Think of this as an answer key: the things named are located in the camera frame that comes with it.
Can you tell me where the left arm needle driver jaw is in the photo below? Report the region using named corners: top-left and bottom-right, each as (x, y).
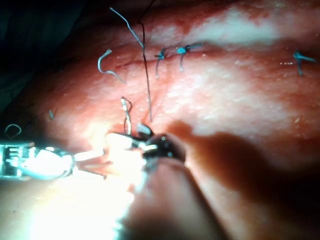
top-left (73, 149), bottom-right (105, 162)
top-left (72, 169), bottom-right (108, 181)

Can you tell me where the right arm needle driver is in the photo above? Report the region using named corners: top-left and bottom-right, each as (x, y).
top-left (142, 132), bottom-right (187, 164)

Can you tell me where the left arm needle driver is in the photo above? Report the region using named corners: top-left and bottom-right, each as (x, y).
top-left (0, 140), bottom-right (76, 181)

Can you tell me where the right arm needle driver jaw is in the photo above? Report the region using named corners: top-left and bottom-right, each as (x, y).
top-left (136, 122), bottom-right (154, 138)
top-left (105, 132), bottom-right (145, 151)

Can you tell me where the curved steel needle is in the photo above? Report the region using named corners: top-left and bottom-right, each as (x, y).
top-left (120, 97), bottom-right (134, 136)

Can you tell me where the black thread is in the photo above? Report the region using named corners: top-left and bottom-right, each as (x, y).
top-left (120, 0), bottom-right (157, 123)

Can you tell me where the tissue pad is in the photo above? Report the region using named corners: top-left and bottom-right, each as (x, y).
top-left (0, 0), bottom-right (320, 240)

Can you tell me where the blue stitching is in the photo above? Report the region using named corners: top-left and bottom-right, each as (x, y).
top-left (153, 42), bottom-right (317, 79)

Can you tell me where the blue-green cloth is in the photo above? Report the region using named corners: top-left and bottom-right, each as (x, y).
top-left (0, 0), bottom-right (88, 106)

